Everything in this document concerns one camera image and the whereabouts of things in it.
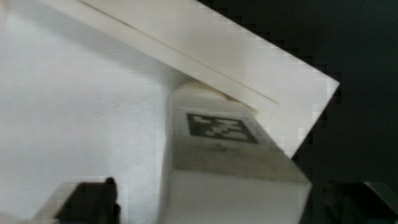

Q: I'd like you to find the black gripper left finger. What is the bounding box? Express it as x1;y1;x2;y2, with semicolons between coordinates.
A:
55;177;121;224

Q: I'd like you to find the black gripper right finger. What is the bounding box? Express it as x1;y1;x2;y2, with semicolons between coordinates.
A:
324;182;398;224

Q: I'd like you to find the white leg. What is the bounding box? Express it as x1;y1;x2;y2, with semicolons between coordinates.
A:
158;81;311;224

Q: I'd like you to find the white square tabletop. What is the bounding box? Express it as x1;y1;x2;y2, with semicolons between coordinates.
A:
0;0;338;224

